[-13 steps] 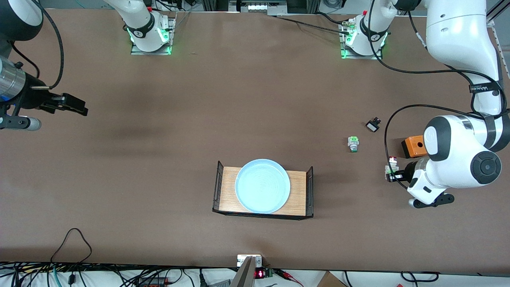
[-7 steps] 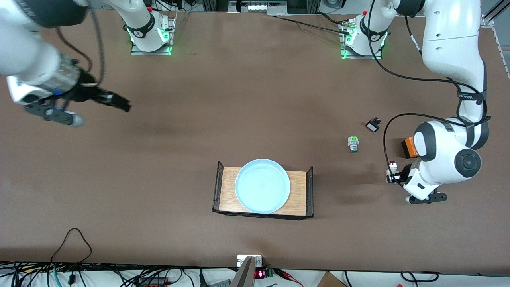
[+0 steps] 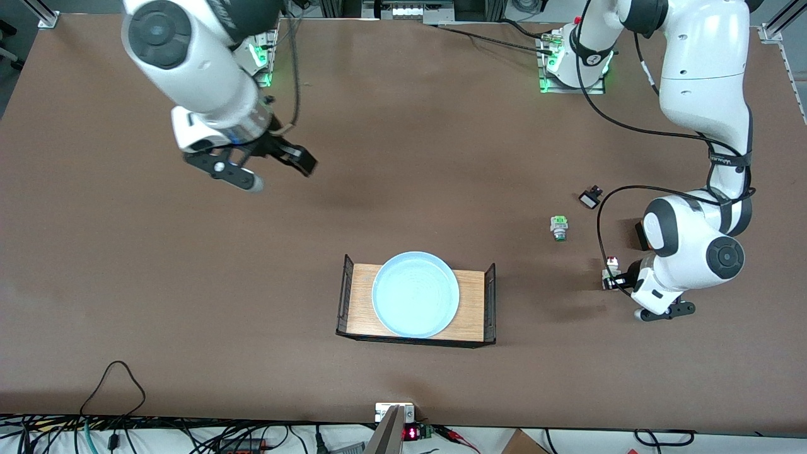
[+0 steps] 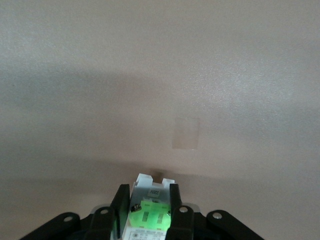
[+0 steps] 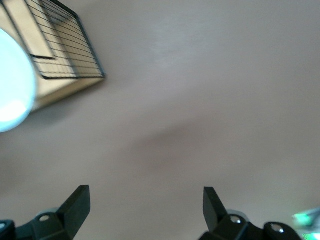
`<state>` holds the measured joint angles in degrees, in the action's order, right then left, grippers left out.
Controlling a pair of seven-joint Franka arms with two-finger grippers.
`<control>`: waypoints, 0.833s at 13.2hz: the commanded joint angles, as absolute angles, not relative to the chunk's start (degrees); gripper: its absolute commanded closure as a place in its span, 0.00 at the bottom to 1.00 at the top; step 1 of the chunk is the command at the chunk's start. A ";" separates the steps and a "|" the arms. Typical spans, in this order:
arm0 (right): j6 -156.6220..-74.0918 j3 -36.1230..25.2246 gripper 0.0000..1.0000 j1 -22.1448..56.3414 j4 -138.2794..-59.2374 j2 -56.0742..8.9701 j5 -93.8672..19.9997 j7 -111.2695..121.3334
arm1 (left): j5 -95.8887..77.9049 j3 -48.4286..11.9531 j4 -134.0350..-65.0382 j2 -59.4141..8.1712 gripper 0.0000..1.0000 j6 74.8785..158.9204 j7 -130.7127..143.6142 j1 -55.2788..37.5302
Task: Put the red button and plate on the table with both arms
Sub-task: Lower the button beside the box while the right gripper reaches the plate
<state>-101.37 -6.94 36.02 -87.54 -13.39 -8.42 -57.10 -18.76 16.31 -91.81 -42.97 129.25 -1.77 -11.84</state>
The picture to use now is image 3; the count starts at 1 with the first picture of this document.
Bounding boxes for black cable across table edge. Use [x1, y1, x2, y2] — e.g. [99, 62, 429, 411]
[432, 24, 557, 56]

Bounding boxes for silver bracket plate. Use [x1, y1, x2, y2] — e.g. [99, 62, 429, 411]
[374, 402, 415, 423]

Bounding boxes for grey metal bar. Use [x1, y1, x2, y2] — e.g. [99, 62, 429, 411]
[364, 405, 405, 454]

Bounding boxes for red push button switch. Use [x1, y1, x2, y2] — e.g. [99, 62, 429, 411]
[601, 256, 622, 291]

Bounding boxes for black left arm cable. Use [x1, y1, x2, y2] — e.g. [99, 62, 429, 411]
[574, 0, 757, 297]

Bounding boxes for white light fixture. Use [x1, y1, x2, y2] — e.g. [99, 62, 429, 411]
[363, 0, 455, 25]

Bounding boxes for perforated metal edge rail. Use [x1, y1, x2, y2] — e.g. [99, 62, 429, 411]
[779, 43, 807, 124]

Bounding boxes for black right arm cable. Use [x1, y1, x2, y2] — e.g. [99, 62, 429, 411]
[268, 0, 303, 136]

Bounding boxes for brown cardboard piece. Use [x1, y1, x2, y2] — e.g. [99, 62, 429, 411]
[501, 429, 549, 454]

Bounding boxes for red and black wire leads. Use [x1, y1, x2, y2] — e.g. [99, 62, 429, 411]
[435, 426, 481, 454]

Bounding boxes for wooden tray with wire sides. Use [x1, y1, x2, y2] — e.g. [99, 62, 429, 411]
[335, 254, 497, 349]

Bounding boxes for light blue plate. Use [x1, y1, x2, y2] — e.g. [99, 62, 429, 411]
[371, 251, 461, 339]

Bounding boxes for thin black cable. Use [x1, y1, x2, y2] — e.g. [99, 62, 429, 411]
[634, 429, 695, 446]

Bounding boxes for black power adapter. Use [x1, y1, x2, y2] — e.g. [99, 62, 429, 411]
[218, 437, 265, 454]

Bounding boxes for aluminium profile corner post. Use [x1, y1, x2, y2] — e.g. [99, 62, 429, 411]
[22, 0, 61, 29]
[760, 0, 807, 44]

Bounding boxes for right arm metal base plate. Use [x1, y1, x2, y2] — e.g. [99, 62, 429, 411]
[251, 28, 279, 88]

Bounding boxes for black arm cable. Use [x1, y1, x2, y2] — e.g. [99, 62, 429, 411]
[268, 0, 303, 136]
[574, 0, 757, 297]

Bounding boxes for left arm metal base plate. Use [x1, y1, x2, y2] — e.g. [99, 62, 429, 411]
[536, 32, 607, 95]

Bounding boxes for black looped cable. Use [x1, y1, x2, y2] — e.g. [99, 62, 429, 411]
[79, 361, 147, 436]

